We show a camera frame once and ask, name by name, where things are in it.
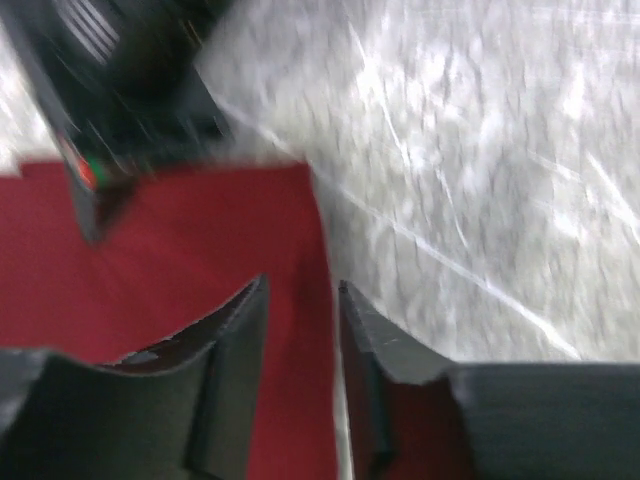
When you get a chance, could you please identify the dark red t-shirt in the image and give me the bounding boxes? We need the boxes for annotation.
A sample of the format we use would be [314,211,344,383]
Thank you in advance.
[0,158,351,480]

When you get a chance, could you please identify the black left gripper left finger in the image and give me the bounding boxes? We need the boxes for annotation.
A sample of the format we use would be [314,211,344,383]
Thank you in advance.
[1,276,269,480]

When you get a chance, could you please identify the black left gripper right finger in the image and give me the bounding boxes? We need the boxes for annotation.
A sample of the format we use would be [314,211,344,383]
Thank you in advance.
[339,282,639,479]

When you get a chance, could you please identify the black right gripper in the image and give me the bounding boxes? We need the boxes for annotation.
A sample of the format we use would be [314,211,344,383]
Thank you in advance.
[1,1,230,245]

